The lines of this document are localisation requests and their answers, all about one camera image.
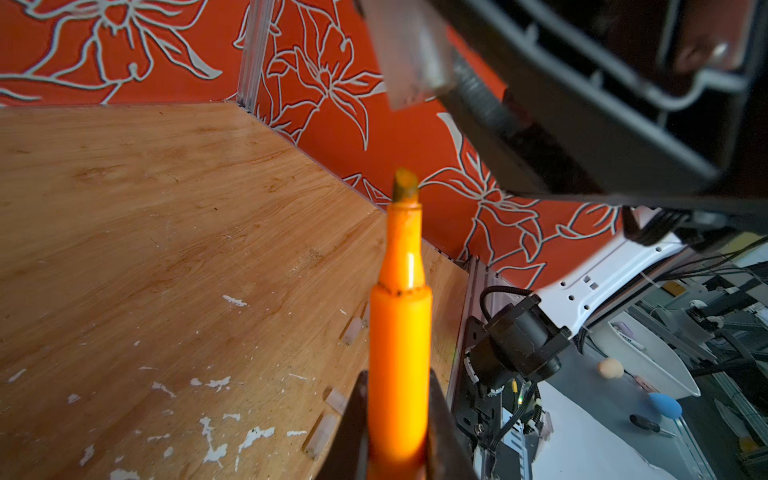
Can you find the orange marker pen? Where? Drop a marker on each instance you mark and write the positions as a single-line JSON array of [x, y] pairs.
[[400, 343]]

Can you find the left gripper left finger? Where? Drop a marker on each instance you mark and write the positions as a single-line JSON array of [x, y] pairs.
[[349, 451]]

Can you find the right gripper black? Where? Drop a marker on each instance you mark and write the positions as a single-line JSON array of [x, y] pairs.
[[659, 103]]

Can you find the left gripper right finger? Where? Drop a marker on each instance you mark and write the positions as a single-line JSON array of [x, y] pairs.
[[446, 458]]

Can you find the clear pen cap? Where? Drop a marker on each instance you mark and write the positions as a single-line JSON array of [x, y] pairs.
[[336, 400], [352, 331], [413, 52], [320, 435]]

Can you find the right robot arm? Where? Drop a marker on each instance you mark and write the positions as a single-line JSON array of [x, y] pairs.
[[651, 234]]

